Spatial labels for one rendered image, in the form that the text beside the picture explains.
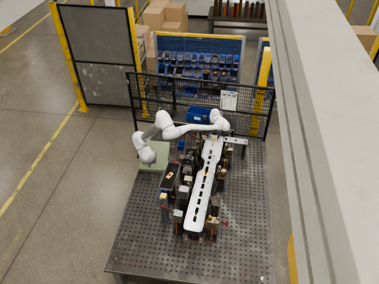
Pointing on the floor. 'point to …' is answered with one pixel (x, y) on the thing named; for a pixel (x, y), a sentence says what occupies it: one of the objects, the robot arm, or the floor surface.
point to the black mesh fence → (194, 99)
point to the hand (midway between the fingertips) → (212, 137)
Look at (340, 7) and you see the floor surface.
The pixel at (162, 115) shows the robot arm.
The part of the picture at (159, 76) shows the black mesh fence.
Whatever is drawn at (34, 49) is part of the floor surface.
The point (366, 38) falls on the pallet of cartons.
